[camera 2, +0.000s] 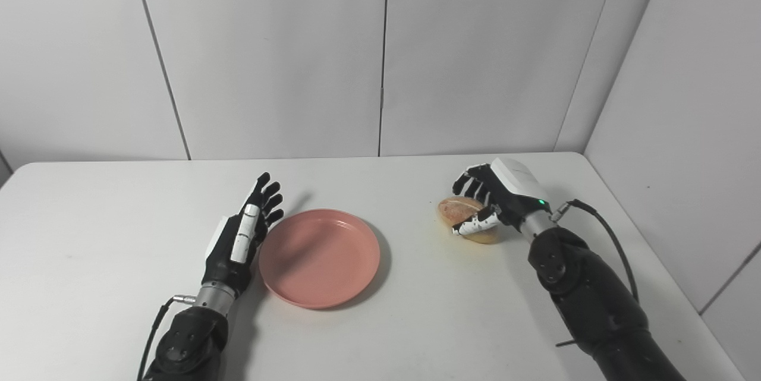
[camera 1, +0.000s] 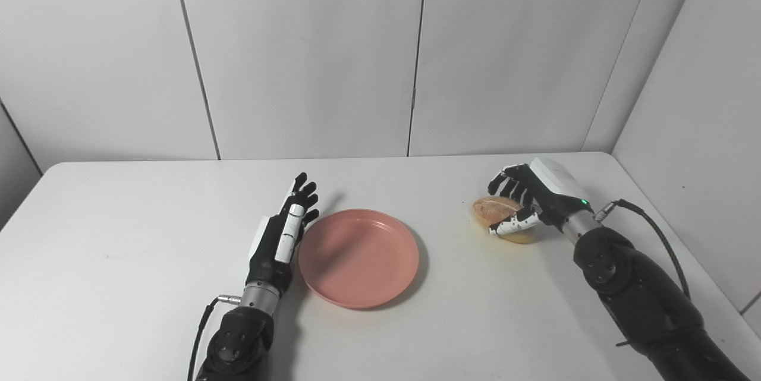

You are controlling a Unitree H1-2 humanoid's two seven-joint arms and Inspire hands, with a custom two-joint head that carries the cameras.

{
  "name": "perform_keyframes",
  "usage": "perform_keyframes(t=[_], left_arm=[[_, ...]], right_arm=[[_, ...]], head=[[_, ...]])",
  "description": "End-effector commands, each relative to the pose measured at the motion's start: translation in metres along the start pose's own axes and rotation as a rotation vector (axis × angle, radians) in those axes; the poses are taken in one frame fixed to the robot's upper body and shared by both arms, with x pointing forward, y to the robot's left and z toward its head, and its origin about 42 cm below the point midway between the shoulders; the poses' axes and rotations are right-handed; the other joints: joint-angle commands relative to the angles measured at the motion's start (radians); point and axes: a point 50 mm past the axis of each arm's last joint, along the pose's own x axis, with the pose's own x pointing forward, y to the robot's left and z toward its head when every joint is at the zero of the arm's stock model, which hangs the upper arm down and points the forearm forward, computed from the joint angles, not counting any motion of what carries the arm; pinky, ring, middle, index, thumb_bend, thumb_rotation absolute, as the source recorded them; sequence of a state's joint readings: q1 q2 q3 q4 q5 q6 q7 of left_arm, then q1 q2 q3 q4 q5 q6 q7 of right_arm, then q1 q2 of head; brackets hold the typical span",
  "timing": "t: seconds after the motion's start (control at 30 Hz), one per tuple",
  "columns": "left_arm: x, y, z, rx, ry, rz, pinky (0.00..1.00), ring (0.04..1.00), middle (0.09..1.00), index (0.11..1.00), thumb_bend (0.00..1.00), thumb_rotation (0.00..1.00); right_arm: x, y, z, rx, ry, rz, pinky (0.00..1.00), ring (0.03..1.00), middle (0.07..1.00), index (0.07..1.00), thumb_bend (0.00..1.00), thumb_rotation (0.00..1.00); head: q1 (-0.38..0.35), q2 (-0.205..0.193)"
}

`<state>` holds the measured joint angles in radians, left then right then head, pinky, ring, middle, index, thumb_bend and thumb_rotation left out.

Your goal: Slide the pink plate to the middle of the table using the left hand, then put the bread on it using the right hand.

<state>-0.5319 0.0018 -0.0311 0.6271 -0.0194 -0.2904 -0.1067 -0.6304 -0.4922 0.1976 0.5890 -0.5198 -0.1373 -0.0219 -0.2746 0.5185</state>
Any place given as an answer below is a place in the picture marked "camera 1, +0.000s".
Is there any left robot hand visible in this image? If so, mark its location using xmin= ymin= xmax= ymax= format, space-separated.
xmin=246 ymin=172 xmax=320 ymax=294

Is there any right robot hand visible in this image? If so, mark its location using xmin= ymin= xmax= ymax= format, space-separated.
xmin=488 ymin=158 xmax=594 ymax=236

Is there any bread roll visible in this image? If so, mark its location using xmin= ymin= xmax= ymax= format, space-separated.
xmin=473 ymin=196 xmax=536 ymax=244

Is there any pink plate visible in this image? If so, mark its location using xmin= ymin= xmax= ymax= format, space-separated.
xmin=298 ymin=209 xmax=420 ymax=310

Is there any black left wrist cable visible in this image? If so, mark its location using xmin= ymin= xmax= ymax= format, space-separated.
xmin=187 ymin=294 xmax=242 ymax=381

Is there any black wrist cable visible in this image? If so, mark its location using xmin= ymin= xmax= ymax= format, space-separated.
xmin=595 ymin=199 xmax=691 ymax=300
xmin=187 ymin=294 xmax=242 ymax=381

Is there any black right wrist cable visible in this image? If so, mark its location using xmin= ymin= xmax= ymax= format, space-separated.
xmin=595 ymin=199 xmax=691 ymax=300

